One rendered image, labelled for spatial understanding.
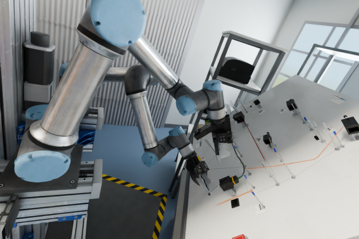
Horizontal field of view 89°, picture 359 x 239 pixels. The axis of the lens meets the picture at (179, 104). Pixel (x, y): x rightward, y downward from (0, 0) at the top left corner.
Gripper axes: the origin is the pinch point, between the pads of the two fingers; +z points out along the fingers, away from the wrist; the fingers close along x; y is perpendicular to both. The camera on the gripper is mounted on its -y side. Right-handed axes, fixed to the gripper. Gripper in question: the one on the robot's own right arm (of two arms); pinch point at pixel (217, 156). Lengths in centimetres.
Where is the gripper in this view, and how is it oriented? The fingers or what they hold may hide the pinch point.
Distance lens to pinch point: 89.1
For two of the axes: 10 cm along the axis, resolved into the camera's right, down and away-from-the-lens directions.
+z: 2.0, 9.2, 3.5
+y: 9.7, -1.3, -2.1
